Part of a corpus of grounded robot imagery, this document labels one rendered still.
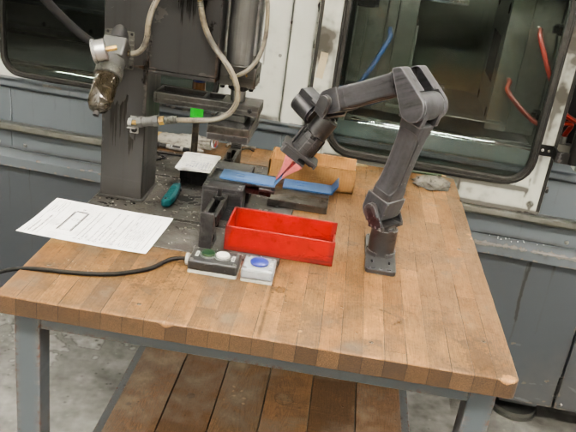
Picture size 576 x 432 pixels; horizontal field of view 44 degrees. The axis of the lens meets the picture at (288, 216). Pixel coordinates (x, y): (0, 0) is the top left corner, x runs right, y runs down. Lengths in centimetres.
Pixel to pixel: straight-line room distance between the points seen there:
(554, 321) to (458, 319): 117
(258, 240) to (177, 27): 53
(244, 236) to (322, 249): 18
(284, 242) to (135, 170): 45
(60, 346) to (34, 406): 132
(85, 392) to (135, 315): 132
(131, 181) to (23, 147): 97
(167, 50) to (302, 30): 72
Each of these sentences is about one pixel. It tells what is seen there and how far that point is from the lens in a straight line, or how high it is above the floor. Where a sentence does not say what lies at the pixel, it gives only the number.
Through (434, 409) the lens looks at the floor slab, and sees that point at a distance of 281.
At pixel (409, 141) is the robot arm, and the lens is 158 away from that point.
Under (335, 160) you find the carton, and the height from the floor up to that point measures 96.
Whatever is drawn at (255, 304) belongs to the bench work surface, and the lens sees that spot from 144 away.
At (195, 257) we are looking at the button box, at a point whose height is 93.
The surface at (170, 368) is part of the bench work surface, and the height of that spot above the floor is 22.
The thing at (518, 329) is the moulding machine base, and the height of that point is 38.
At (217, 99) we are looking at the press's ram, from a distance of 182.
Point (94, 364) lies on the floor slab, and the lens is 280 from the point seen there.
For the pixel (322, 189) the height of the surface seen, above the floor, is 92.
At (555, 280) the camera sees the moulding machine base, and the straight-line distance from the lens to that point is 260.
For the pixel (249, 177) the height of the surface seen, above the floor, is 99.
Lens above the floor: 162
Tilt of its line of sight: 23 degrees down
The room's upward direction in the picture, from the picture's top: 8 degrees clockwise
